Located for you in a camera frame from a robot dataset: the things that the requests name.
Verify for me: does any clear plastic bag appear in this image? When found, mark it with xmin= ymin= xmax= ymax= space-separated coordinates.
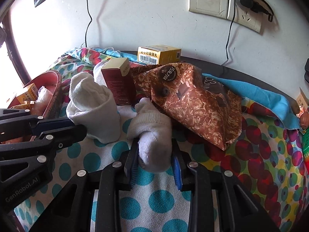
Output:
xmin=31 ymin=86 xmax=53 ymax=116

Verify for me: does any large white sock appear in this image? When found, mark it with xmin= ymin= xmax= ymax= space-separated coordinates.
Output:
xmin=66 ymin=72 xmax=121 ymax=143

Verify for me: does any tall yellow medicine box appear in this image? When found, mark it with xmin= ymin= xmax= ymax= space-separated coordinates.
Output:
xmin=16 ymin=83 xmax=38 ymax=104

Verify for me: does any brown chocolate snack bag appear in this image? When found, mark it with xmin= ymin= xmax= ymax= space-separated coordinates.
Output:
xmin=131 ymin=62 xmax=242 ymax=150

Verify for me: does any dark red small box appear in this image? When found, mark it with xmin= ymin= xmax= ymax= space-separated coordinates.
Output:
xmin=101 ymin=58 xmax=136 ymax=105

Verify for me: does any polka dot tablecloth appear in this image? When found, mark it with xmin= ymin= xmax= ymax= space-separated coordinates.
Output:
xmin=11 ymin=47 xmax=309 ymax=232

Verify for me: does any small yellow medicine box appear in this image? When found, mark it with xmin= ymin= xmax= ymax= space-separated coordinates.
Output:
xmin=137 ymin=44 xmax=181 ymax=65

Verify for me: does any red green toy packet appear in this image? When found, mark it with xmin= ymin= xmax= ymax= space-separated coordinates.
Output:
xmin=302 ymin=129 xmax=309 ymax=160

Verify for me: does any small cardboard tag box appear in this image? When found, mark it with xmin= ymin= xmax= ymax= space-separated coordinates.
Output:
xmin=296 ymin=87 xmax=308 ymax=117

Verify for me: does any black clip device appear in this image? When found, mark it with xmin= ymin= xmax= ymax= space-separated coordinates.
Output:
xmin=304 ymin=59 xmax=309 ymax=83

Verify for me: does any black cable from socket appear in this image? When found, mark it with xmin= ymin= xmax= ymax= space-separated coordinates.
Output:
xmin=220 ymin=0 xmax=238 ymax=66

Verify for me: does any black cable left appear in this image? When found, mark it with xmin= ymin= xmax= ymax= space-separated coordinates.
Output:
xmin=79 ymin=0 xmax=93 ymax=48

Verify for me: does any white wall socket plate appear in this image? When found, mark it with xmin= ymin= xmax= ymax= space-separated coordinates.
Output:
xmin=188 ymin=0 xmax=263 ymax=33

